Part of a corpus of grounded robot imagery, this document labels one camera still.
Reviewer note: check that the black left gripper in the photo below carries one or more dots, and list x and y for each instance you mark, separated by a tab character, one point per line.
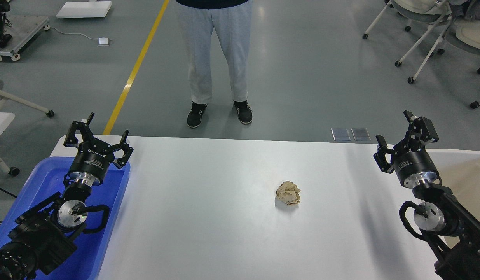
94	156

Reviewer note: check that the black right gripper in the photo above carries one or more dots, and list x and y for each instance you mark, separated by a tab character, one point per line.
411	163

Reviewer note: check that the brown paper ball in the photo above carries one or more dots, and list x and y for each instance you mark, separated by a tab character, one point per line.
288	193

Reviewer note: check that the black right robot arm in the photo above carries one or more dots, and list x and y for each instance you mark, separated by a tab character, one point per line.
451	231

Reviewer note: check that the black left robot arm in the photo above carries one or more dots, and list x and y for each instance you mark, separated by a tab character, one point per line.
44	235

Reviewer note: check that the right metal floor plate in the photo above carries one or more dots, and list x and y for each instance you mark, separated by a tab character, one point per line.
361	134

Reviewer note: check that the metal floor plate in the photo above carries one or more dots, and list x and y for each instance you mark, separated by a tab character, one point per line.
340	134
361	134

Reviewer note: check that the white chair base left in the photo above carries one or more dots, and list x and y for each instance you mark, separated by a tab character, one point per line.
5	96

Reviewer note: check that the left metal floor plate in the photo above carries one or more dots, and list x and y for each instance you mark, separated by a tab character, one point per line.
340	134

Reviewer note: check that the beige plastic bin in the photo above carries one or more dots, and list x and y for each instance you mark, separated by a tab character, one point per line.
460	171

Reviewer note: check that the white office chair near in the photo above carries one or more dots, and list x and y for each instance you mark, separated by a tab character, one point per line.
463	28

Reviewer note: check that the white office chair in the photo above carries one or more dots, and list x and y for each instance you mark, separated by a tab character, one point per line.
463	28
432	12

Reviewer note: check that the white office chair far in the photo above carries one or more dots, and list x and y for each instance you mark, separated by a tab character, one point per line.
432	12

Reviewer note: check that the white flat board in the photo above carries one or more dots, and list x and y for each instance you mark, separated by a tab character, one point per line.
85	9

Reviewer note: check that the grey wheeled cart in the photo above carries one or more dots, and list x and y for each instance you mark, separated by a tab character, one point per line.
16	31

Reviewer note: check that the white power adapter with cable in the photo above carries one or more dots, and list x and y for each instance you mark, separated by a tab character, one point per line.
101	41

